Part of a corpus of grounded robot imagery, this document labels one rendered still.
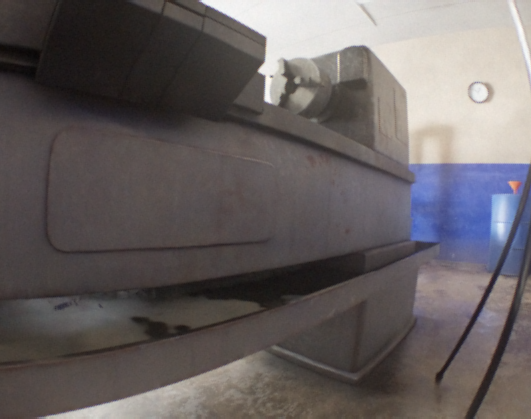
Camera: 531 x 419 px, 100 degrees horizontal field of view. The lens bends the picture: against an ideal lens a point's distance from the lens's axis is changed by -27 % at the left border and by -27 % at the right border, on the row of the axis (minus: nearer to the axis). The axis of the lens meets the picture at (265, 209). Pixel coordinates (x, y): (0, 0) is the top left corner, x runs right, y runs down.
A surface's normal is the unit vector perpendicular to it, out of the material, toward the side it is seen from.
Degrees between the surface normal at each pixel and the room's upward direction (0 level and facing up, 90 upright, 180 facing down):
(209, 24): 90
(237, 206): 90
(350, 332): 90
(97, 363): 90
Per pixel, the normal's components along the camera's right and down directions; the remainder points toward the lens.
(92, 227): 0.74, 0.04
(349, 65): -0.67, -0.03
